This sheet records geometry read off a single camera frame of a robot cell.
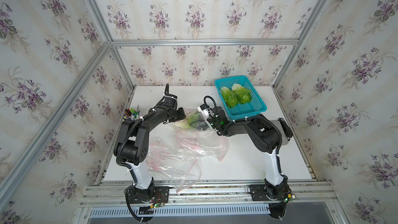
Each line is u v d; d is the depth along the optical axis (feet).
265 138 1.77
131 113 2.96
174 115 2.65
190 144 2.80
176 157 2.64
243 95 3.42
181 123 3.00
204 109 2.83
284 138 2.97
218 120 2.58
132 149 1.57
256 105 3.39
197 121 2.80
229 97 3.31
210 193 2.45
